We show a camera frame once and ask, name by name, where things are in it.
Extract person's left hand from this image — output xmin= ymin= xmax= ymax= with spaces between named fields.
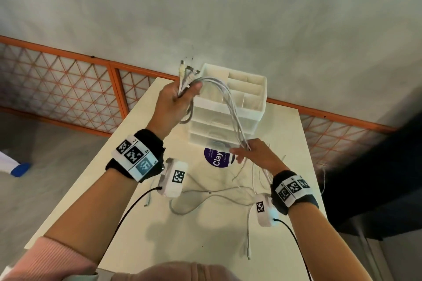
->
xmin=146 ymin=81 xmax=204 ymax=142

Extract person's right hand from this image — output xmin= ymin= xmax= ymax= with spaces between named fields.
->
xmin=229 ymin=139 xmax=291 ymax=179

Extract bundle of white cables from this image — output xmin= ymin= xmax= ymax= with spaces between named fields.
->
xmin=177 ymin=59 xmax=262 ymax=161

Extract person's left forearm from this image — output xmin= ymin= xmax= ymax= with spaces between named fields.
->
xmin=43 ymin=167 xmax=143 ymax=266

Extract person's right forearm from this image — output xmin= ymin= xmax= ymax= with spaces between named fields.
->
xmin=286 ymin=201 xmax=374 ymax=281

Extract purple round sticker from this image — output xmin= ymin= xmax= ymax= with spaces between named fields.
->
xmin=204 ymin=141 xmax=236 ymax=168

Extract white desk drawer organizer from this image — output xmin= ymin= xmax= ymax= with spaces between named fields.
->
xmin=187 ymin=63 xmax=268 ymax=147

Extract black wristband with marker tags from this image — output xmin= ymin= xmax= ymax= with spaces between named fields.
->
xmin=270 ymin=170 xmax=320 ymax=216
xmin=105 ymin=129 xmax=166 ymax=183

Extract orange lattice railing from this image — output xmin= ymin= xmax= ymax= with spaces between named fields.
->
xmin=0 ymin=35 xmax=398 ymax=173

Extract dark furniture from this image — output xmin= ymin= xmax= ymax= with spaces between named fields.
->
xmin=321 ymin=116 xmax=422 ymax=242

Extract blue and white object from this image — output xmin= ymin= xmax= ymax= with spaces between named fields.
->
xmin=0 ymin=150 xmax=32 ymax=178

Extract pink sweater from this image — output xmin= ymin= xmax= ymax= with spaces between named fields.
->
xmin=0 ymin=236 xmax=243 ymax=281

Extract thin white cable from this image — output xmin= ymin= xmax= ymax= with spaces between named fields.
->
xmin=183 ymin=183 xmax=258 ymax=207

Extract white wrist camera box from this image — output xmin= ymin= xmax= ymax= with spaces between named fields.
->
xmin=253 ymin=193 xmax=280 ymax=227
xmin=157 ymin=158 xmax=189 ymax=198

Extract grey thick cable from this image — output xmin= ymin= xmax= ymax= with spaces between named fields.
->
xmin=169 ymin=188 xmax=212 ymax=216

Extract white cable with plug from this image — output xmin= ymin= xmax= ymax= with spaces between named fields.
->
xmin=245 ymin=204 xmax=254 ymax=260

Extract black camera cable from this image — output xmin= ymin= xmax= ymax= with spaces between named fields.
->
xmin=98 ymin=186 xmax=163 ymax=266
xmin=273 ymin=218 xmax=313 ymax=281

